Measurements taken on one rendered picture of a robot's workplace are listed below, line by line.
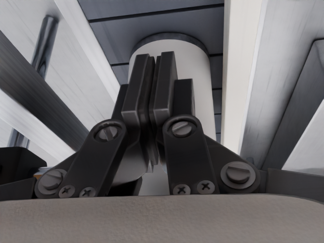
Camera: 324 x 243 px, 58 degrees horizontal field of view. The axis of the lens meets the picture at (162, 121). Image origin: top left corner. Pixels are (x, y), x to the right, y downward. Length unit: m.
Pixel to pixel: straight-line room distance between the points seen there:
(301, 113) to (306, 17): 0.10
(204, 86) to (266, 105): 0.20
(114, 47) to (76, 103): 0.17
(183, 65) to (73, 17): 0.07
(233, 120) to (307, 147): 0.17
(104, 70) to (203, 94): 0.08
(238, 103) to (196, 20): 0.05
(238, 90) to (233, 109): 0.02
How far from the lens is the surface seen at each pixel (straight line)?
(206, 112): 0.15
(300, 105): 0.32
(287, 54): 0.29
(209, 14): 0.17
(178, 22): 0.17
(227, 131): 0.21
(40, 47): 0.23
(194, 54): 0.17
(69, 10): 0.18
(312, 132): 0.32
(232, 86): 0.16
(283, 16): 0.25
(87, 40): 0.19
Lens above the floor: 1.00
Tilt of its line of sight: 28 degrees down
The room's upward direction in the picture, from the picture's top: 179 degrees counter-clockwise
